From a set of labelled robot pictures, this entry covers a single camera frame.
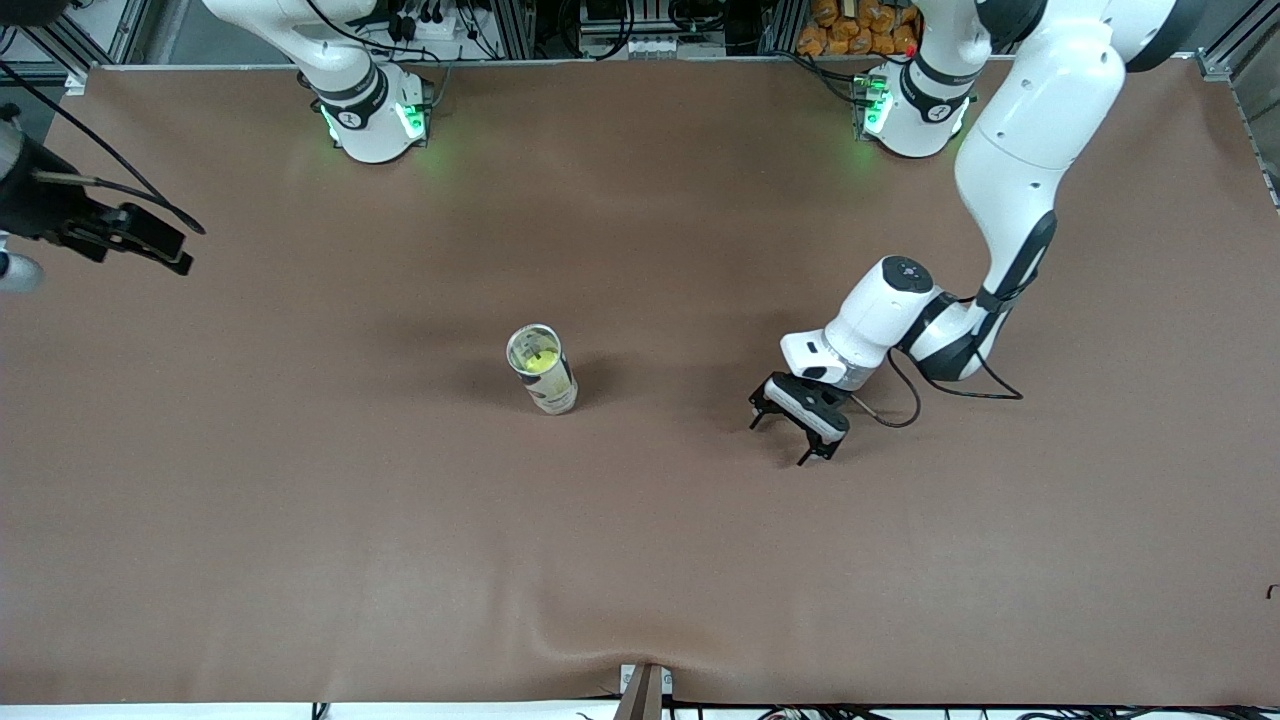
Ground blue white tennis ball can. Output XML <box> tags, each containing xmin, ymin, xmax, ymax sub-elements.
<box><xmin>505</xmin><ymin>323</ymin><xmax>580</xmax><ymax>416</ymax></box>

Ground brown table cover mat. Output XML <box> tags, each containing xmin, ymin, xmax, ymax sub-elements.
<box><xmin>0</xmin><ymin>55</ymin><xmax>1280</xmax><ymax>707</ymax></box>

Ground white power strip with plugs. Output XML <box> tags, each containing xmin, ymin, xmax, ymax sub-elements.
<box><xmin>372</xmin><ymin>0</ymin><xmax>459</xmax><ymax>43</ymax></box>

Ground white terminal strip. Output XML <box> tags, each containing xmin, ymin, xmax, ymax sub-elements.
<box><xmin>620</xmin><ymin>37</ymin><xmax>706</xmax><ymax>59</ymax></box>

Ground pile of orange items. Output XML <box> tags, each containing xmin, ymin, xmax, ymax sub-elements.
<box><xmin>797</xmin><ymin>0</ymin><xmax>921</xmax><ymax>57</ymax></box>

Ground black electronics box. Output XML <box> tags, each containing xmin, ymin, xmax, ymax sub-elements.
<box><xmin>578</xmin><ymin>0</ymin><xmax>701</xmax><ymax>39</ymax></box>

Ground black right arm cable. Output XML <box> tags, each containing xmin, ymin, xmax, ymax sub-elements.
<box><xmin>0</xmin><ymin>60</ymin><xmax>208</xmax><ymax>236</ymax></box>

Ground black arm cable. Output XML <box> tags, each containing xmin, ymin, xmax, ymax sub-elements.
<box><xmin>0</xmin><ymin>60</ymin><xmax>208</xmax><ymax>236</ymax></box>
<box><xmin>848</xmin><ymin>285</ymin><xmax>1024</xmax><ymax>429</ymax></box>

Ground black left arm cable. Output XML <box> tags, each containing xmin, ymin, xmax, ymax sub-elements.
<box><xmin>848</xmin><ymin>285</ymin><xmax>1024</xmax><ymax>429</ymax></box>

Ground aluminium frame corner rail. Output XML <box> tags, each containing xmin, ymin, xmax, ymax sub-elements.
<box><xmin>1195</xmin><ymin>0</ymin><xmax>1280</xmax><ymax>211</ymax></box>
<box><xmin>0</xmin><ymin>0</ymin><xmax>151</xmax><ymax>96</ymax></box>

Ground black base cable bundle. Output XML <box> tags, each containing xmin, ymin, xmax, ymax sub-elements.
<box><xmin>785</xmin><ymin>48</ymin><xmax>866</xmax><ymax>106</ymax></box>

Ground silver aluminium frame post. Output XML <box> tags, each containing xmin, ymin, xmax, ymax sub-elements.
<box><xmin>760</xmin><ymin>0</ymin><xmax>801</xmax><ymax>56</ymax></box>
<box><xmin>488</xmin><ymin>0</ymin><xmax>536</xmax><ymax>61</ymax></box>

